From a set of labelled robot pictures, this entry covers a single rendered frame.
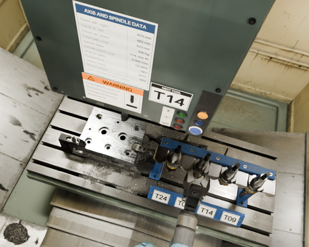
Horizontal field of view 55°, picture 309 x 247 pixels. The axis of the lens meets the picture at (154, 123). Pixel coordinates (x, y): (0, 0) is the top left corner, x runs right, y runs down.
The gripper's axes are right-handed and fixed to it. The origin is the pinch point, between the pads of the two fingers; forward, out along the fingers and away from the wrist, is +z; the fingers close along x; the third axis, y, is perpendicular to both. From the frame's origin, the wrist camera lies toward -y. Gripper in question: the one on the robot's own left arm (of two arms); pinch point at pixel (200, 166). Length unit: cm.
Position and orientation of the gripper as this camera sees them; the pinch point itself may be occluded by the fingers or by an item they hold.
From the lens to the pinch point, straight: 120.9
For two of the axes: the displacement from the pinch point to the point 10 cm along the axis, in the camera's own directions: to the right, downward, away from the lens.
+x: 9.6, 2.8, -0.6
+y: -0.8, 4.5, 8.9
